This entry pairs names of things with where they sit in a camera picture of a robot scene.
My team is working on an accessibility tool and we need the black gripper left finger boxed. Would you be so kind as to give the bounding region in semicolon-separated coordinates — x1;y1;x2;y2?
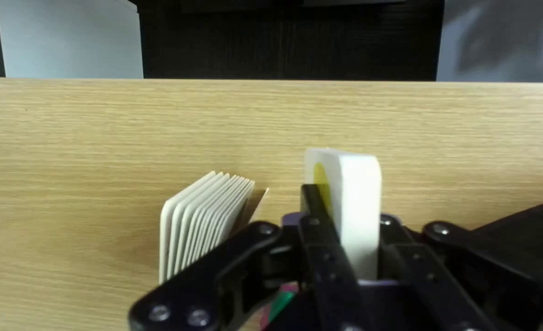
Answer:
126;181;371;331

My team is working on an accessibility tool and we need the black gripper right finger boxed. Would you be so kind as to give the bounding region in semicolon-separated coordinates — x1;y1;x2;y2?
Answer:
373;192;543;331

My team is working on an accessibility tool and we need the black side desk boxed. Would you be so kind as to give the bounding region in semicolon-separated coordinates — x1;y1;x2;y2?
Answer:
128;0;445;80

